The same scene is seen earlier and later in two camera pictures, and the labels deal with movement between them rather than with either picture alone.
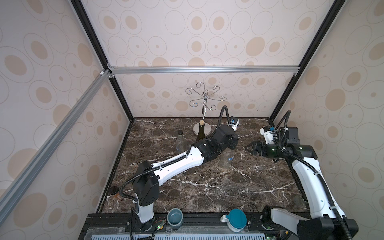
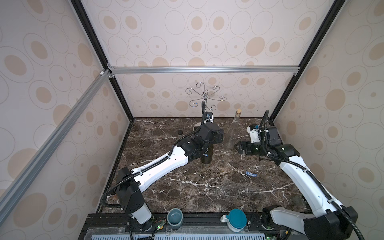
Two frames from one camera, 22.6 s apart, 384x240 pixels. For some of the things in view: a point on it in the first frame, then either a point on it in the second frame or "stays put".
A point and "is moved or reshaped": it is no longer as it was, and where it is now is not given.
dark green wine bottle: (201, 135) is moved or reshaped
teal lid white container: (236, 220) stays put
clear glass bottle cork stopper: (226, 157) → (232, 133)
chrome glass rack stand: (205, 99) stays put
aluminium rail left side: (48, 148) stays put
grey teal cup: (175, 218) stays put
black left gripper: (234, 137) → (216, 138)
